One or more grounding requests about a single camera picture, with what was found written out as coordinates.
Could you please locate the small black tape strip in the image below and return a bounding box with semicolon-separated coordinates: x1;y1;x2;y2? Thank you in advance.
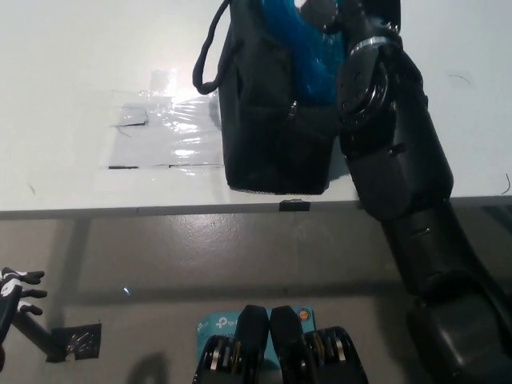
278;198;312;212

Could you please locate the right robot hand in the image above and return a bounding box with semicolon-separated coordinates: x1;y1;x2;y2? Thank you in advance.
298;0;402;49

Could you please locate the clear plastic sheet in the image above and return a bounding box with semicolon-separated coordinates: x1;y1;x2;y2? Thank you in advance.
27;68;225;193

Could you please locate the black fabric tote bag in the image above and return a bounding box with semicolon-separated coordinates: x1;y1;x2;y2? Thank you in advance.
191;0;349;197

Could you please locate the black table leg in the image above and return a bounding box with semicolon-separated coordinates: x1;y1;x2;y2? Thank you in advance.
14;312;65;356

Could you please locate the grey paper patch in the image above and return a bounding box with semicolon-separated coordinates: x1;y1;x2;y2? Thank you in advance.
110;104;150;128

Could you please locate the teal tp-link box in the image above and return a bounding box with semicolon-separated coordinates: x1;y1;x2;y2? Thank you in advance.
196;306;318;371

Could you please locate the blue plastic-wrapped plate stack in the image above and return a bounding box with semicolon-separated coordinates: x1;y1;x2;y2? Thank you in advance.
263;0;347;106

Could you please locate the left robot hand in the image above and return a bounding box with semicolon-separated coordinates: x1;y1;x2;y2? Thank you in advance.
0;268;48;341

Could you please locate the black floor tape patch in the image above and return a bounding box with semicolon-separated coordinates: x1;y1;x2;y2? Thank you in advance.
46;322;103;363

